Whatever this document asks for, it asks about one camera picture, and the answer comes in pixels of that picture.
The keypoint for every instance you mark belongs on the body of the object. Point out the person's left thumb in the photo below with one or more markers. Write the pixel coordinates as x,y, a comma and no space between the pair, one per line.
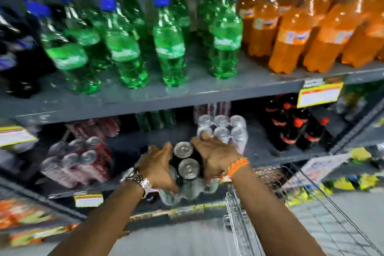
168,149

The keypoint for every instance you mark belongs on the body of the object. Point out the group of red-capped cola bottles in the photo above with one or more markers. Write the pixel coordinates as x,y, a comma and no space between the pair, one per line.
295,129

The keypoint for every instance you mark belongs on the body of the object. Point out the yellow and white price tag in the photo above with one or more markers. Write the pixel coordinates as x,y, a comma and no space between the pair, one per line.
15,136
88,200
319,95

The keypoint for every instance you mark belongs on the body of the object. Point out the person's right hand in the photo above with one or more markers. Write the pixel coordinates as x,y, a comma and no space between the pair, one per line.
216,156

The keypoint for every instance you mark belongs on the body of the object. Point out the row of yellow packets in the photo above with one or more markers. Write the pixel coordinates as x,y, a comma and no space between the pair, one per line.
354,180

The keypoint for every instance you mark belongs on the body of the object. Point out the shrink-wrapped pack of dark cans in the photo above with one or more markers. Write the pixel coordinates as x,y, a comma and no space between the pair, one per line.
187,168

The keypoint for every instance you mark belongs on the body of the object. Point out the silver metal wristwatch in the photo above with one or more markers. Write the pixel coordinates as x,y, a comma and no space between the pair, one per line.
138,178

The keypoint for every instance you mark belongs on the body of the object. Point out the white promotional sign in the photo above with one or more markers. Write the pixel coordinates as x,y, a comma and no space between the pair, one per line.
318,168

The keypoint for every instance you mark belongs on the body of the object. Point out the row of orange snack packets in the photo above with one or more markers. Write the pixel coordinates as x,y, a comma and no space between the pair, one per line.
27,216

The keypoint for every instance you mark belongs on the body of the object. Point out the person's left forearm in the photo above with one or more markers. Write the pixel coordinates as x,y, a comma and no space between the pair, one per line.
99,222

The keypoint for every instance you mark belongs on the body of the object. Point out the person's right forearm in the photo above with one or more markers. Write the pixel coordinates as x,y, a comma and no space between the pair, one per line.
270,216

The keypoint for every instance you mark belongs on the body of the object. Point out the shrink-wrapped pack of silver cans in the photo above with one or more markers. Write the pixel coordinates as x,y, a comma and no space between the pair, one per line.
223,131

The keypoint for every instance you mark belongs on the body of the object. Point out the person's right thumb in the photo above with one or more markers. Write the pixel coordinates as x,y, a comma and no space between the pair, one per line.
198,146

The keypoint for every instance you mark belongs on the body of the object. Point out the pack of green cans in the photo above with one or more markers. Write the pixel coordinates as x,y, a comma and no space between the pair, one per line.
156,119

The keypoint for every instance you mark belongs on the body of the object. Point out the row of green soda bottles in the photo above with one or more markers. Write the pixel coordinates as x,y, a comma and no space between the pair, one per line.
168,36

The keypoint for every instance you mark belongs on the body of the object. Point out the grey metal shelving unit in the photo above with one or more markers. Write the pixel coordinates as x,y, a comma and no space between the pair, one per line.
192,92

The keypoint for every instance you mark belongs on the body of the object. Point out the shrink-wrapped pack of red cans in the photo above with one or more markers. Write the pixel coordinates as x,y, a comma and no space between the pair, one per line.
79,164
213,108
96,126

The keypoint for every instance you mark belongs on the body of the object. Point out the person's left hand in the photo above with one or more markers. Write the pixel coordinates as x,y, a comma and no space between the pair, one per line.
154,164

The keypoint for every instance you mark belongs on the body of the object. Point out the row of orange soda bottles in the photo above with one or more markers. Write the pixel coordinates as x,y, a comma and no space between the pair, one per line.
312,21

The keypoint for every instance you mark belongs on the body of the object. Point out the row of dark soda bottles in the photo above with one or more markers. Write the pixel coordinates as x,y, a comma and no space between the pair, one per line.
18,48

